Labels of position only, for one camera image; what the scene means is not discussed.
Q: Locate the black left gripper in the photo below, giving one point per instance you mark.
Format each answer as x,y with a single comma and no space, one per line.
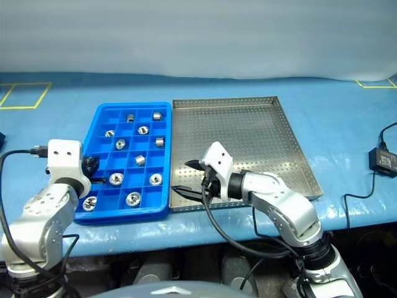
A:
85,165

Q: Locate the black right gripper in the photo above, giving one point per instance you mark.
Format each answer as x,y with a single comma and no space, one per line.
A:
214,187

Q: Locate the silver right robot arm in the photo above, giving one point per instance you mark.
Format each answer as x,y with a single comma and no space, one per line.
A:
288,205

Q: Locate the blue compartment tray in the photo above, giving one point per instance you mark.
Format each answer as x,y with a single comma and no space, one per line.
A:
124,163

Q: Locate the perforated metal tray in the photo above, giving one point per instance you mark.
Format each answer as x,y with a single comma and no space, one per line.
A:
248,133

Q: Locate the grey robot torso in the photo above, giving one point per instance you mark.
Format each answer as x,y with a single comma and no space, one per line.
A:
167,291

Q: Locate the black power adapter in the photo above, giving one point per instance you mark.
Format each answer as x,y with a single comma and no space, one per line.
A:
383,161

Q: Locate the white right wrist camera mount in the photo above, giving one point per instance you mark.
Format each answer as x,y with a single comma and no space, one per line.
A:
218,158

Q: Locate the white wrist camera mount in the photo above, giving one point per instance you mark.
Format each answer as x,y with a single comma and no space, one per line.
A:
63,155
218,158

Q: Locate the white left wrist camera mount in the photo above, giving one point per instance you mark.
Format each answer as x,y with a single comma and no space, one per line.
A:
63,155

